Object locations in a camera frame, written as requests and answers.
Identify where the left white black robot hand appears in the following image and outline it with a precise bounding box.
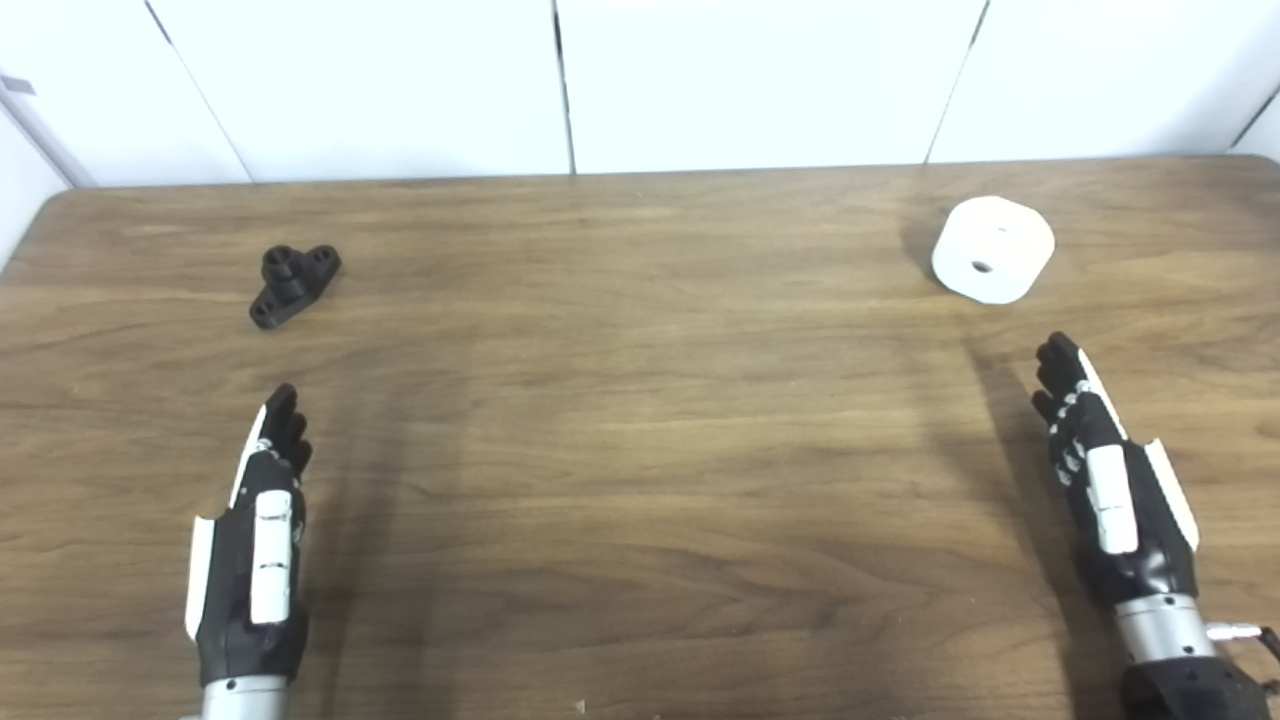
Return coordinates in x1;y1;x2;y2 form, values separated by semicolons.
185;383;313;690

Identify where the round white piece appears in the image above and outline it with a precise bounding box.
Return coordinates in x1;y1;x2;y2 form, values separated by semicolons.
931;196;1056;305

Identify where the black flanged holder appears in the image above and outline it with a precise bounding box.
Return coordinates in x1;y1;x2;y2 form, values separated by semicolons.
249;244;342;330

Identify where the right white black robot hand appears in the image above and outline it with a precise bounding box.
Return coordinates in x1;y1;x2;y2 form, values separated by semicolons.
1030;332;1201;608

